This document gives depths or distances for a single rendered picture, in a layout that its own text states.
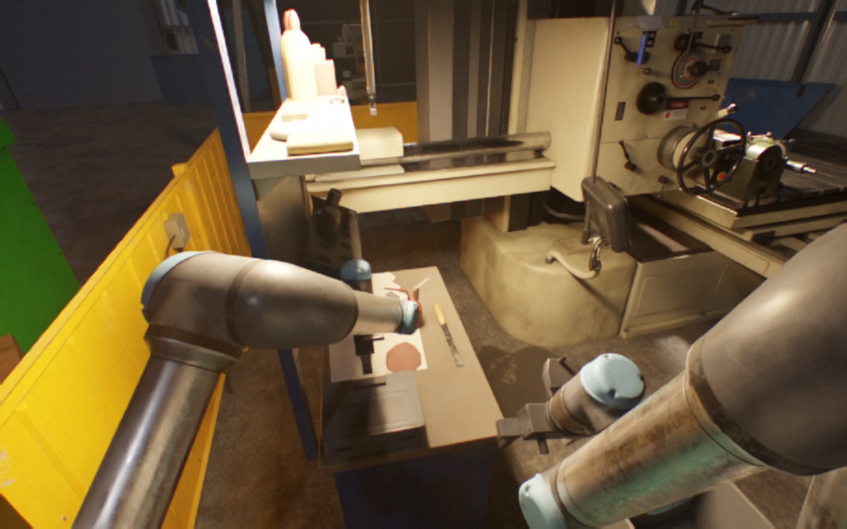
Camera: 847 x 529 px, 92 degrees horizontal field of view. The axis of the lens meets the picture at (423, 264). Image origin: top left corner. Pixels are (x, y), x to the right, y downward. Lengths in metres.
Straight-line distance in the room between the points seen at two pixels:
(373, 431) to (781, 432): 0.93
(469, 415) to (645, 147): 1.73
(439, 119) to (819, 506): 2.37
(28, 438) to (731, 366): 1.33
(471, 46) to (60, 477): 2.45
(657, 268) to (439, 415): 2.11
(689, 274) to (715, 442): 2.92
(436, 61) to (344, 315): 2.11
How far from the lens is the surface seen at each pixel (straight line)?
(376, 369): 1.36
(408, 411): 1.15
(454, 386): 1.30
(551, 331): 2.86
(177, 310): 0.58
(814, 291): 0.29
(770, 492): 2.69
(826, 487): 0.50
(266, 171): 0.74
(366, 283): 1.00
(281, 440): 2.50
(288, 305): 0.52
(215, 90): 0.72
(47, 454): 1.41
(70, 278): 4.29
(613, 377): 0.62
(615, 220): 1.77
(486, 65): 2.65
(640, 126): 2.41
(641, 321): 3.24
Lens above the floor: 1.90
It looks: 30 degrees down
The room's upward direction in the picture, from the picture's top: 2 degrees counter-clockwise
